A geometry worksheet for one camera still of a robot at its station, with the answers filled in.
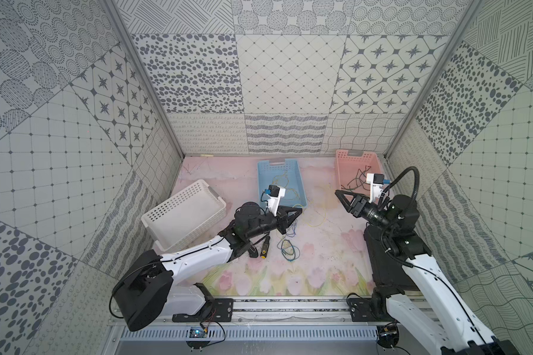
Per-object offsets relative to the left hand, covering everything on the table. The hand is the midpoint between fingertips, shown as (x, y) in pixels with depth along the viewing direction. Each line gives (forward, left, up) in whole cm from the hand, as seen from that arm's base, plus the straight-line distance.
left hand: (308, 216), depth 68 cm
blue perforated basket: (+39, +5, -25) cm, 47 cm away
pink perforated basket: (+40, -28, -22) cm, 53 cm away
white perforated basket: (+9, +52, -22) cm, 58 cm away
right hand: (+7, -10, +1) cm, 12 cm away
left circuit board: (-28, +36, -28) cm, 53 cm away
